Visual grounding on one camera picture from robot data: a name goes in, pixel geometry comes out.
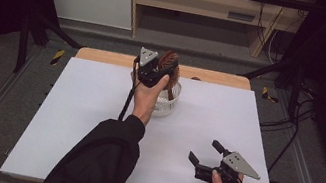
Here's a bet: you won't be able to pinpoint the white board table cover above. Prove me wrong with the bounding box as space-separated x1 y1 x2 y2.
0 47 299 183

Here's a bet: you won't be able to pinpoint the bundle of black floor cables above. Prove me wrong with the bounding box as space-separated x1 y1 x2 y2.
251 75 321 180

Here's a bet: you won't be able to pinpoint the light wooden desk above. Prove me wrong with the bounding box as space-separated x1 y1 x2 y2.
119 0 314 67

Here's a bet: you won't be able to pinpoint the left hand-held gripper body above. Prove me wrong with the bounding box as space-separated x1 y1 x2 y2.
132 46 170 91

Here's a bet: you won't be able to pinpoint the light wooden table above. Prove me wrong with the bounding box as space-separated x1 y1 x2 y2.
74 45 254 91

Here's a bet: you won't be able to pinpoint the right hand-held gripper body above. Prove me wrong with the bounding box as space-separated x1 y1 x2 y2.
193 145 265 183

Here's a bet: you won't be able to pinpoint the person's left hand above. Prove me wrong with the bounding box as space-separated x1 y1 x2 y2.
124 68 171 130

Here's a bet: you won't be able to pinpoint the yellow black tape strip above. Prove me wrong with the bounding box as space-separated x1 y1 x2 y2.
259 86 281 105
50 47 67 68

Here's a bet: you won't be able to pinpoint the white plastic basket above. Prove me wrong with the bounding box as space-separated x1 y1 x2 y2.
151 76 184 121

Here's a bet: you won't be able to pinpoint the brown wooden hairbrush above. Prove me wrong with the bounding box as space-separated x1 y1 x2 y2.
151 47 185 103

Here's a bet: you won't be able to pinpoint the black metal stand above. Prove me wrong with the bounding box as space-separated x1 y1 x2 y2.
11 8 89 84
231 47 311 124

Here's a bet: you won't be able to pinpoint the hanging cables behind desk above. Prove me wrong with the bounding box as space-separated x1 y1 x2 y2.
248 0 305 69

